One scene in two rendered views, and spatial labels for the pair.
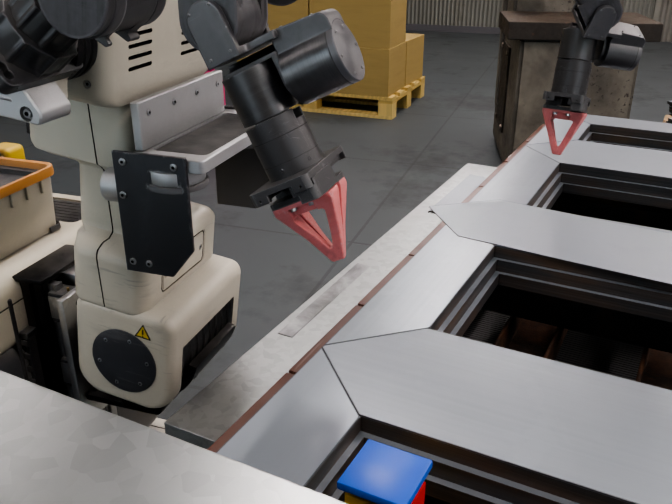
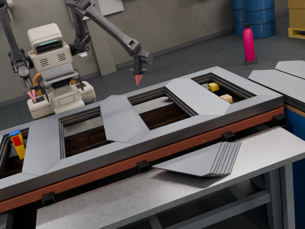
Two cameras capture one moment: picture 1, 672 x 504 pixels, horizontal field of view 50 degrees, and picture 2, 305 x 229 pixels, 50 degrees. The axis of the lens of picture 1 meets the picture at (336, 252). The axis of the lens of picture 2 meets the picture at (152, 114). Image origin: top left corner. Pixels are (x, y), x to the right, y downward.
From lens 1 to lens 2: 1.99 m
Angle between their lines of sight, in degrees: 47
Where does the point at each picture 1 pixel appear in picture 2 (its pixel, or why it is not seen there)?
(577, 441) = (37, 136)
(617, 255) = (110, 112)
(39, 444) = not seen: outside the picture
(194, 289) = (67, 106)
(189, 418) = not seen: hidden behind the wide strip
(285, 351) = (84, 122)
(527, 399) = (44, 130)
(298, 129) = (25, 82)
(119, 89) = (40, 69)
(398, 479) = (13, 133)
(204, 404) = not seen: hidden behind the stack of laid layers
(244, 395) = (66, 128)
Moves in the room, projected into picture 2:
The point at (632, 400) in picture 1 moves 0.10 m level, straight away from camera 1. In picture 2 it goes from (52, 134) to (70, 128)
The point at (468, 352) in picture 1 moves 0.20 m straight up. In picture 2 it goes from (54, 122) to (42, 92)
